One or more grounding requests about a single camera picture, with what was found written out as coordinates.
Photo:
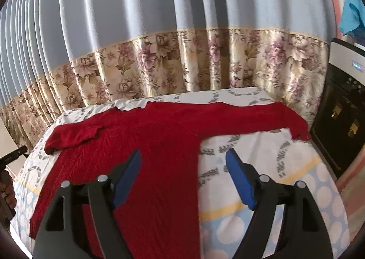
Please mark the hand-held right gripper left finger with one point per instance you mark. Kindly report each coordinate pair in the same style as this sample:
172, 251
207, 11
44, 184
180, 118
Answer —
128, 179

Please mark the person's left hand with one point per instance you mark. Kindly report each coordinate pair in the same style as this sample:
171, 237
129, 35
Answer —
8, 187

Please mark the blue floral curtain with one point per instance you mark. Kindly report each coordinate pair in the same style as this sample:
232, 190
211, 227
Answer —
142, 5

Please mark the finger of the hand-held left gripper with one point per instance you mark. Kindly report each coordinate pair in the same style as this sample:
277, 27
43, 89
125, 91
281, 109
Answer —
14, 154

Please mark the blue cloth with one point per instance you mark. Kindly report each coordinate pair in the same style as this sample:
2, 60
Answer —
353, 14

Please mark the red knitted sweater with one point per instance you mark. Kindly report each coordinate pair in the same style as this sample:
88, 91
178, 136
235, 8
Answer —
159, 139

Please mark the black and white water dispenser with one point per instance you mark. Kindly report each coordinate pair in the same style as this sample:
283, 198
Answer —
342, 105

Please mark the printed bedsheet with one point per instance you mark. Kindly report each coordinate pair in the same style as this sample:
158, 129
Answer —
256, 145

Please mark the white board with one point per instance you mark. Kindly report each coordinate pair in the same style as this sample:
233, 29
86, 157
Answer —
11, 139

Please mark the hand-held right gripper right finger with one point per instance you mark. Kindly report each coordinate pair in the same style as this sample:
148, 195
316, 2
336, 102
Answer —
239, 182

